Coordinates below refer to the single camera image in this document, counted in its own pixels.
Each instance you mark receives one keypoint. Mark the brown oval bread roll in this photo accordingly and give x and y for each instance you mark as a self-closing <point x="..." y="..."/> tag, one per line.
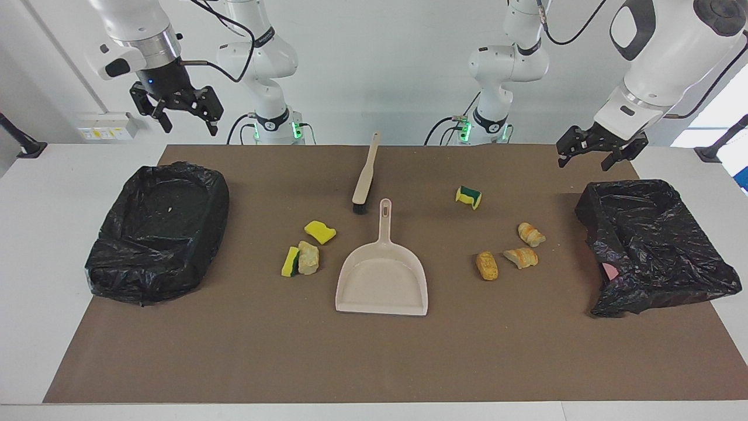
<point x="487" y="266"/>

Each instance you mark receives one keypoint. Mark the brown table mat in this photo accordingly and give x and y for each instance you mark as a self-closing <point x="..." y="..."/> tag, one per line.
<point x="374" y="362"/>

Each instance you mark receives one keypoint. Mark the blue object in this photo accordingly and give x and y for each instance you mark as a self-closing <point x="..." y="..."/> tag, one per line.
<point x="744" y="180"/>

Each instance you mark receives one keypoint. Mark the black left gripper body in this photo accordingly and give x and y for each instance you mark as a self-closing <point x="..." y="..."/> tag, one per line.
<point x="602" y="140"/>

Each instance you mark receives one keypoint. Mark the pink bin with black bag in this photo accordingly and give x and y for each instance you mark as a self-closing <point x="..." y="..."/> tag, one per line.
<point x="654" y="245"/>

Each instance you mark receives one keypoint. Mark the wavy all-yellow sponge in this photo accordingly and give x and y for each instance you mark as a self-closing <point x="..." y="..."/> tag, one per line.
<point x="320" y="232"/>

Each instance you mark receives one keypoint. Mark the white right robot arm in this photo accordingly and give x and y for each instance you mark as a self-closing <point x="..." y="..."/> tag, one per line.
<point x="266" y="64"/>

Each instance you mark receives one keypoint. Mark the beige plastic dustpan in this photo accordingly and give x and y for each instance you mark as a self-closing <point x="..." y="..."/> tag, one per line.
<point x="380" y="280"/>

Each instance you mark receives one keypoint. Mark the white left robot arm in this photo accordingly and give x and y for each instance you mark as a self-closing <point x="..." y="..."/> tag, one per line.
<point x="508" y="64"/>

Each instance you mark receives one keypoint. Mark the black stand foot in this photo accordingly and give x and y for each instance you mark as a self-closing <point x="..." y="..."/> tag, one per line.
<point x="710" y="153"/>
<point x="29" y="149"/>

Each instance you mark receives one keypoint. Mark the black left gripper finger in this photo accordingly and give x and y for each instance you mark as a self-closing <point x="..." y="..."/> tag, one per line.
<point x="612" y="161"/>
<point x="563" y="158"/>

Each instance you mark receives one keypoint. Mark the rectangular bin with black bag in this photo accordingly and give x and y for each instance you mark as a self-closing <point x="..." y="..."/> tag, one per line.
<point x="152" y="234"/>

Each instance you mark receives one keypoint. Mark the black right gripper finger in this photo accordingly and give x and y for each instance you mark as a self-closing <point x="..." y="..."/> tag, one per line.
<point x="211" y="121"/>
<point x="163" y="117"/>

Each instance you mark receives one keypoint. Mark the white wall socket box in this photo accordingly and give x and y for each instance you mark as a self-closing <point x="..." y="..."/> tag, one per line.
<point x="105" y="128"/>

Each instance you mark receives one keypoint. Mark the wooden hand brush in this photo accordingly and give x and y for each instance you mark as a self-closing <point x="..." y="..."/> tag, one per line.
<point x="363" y="181"/>

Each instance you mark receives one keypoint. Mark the yellow green sponge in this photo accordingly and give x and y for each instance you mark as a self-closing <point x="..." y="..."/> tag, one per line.
<point x="289" y="263"/>
<point x="467" y="196"/>

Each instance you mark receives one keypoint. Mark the striped croissant bread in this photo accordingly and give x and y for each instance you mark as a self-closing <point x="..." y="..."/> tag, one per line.
<point x="530" y="234"/>
<point x="522" y="257"/>

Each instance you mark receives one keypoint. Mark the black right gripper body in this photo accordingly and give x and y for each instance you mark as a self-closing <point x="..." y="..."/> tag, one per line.
<point x="166" y="85"/>

